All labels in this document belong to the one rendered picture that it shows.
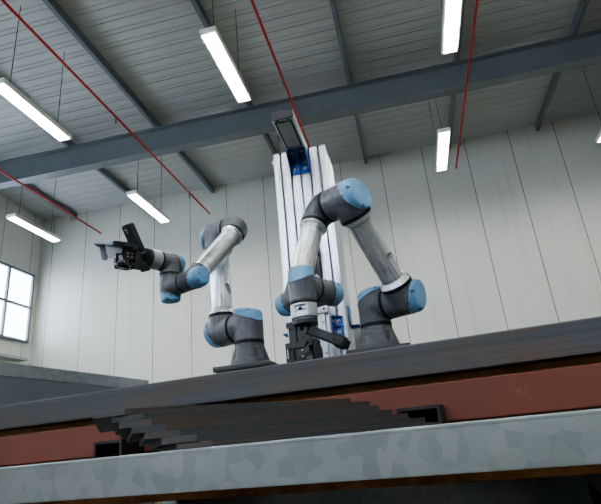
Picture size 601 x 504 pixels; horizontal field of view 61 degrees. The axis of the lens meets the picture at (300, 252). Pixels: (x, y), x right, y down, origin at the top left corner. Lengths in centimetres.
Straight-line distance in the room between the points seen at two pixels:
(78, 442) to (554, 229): 1174
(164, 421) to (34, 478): 11
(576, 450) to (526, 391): 32
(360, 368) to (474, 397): 15
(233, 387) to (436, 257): 1105
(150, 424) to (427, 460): 24
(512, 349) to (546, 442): 33
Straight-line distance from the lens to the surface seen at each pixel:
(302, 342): 137
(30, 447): 100
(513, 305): 1159
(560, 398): 68
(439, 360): 68
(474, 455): 36
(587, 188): 1282
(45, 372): 187
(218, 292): 212
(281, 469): 39
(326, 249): 218
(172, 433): 47
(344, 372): 71
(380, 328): 187
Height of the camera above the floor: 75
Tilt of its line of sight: 21 degrees up
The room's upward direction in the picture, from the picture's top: 5 degrees counter-clockwise
